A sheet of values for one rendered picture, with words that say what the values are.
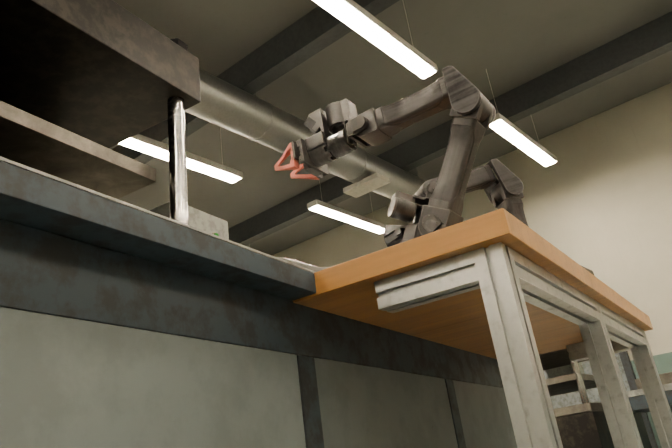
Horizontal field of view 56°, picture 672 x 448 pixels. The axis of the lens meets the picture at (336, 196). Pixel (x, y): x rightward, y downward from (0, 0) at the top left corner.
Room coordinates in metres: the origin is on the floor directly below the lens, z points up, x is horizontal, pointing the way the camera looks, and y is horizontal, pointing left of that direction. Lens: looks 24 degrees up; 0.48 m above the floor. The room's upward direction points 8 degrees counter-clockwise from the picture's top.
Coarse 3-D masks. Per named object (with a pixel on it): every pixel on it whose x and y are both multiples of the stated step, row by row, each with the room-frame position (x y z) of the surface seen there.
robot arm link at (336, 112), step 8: (328, 104) 1.28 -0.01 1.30; (336, 104) 1.27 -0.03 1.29; (344, 104) 1.27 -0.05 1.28; (352, 104) 1.28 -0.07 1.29; (328, 112) 1.28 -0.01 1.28; (336, 112) 1.27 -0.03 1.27; (344, 112) 1.27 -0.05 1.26; (352, 112) 1.27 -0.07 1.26; (328, 120) 1.28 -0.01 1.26; (336, 120) 1.27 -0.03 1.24; (344, 120) 1.27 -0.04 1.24; (352, 120) 1.23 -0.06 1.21; (360, 120) 1.22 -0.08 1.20; (328, 128) 1.30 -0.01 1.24; (352, 128) 1.23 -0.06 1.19; (360, 128) 1.22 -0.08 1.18; (352, 136) 1.25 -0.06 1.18; (360, 144) 1.29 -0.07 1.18; (368, 144) 1.30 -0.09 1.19
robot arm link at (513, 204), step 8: (496, 192) 1.68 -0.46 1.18; (504, 192) 1.65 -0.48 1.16; (496, 200) 1.70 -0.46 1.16; (504, 200) 1.67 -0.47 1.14; (512, 200) 1.66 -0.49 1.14; (520, 200) 1.67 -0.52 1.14; (504, 208) 1.68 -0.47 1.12; (512, 208) 1.66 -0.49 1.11; (520, 208) 1.67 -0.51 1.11; (520, 216) 1.67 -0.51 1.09
